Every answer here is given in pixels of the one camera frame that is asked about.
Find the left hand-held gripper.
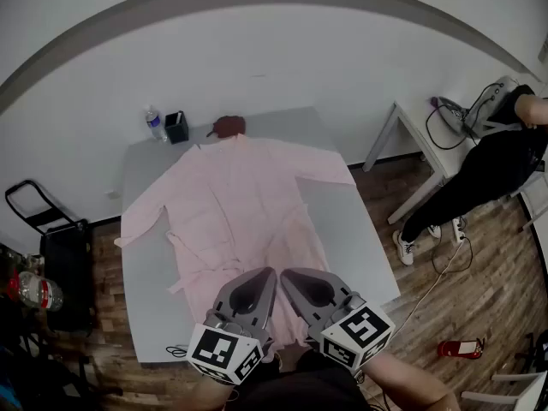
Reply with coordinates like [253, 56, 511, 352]
[187, 266, 278, 385]

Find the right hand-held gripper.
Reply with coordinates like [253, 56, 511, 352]
[280, 267, 396, 375]

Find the pink robe garment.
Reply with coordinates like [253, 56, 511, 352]
[114, 133, 356, 361]

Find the person's right forearm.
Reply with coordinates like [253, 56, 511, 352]
[354, 351, 462, 411]

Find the person's left forearm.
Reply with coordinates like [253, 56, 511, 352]
[188, 374, 235, 411]

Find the person's black clothing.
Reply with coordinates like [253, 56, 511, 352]
[237, 348, 378, 411]

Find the red fire extinguisher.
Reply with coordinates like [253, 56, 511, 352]
[437, 337, 485, 359]

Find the black platform trolley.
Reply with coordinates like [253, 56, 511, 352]
[4, 180, 95, 337]

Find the black square pen holder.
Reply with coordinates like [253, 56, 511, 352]
[164, 110, 190, 145]

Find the white side table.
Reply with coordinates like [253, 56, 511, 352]
[362, 100, 485, 225]

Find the clear water bottle blue label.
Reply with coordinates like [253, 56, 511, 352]
[144, 104, 169, 143]

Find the black office chair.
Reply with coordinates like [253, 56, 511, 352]
[8, 306, 125, 406]

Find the large clear jug red cap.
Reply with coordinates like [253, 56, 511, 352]
[7, 270, 64, 313]

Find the grey oval tray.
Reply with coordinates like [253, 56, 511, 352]
[435, 95, 472, 134]

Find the white metal frame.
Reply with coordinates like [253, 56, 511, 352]
[460, 370, 548, 411]

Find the grey backpack with cables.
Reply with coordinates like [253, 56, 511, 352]
[464, 74, 526, 139]

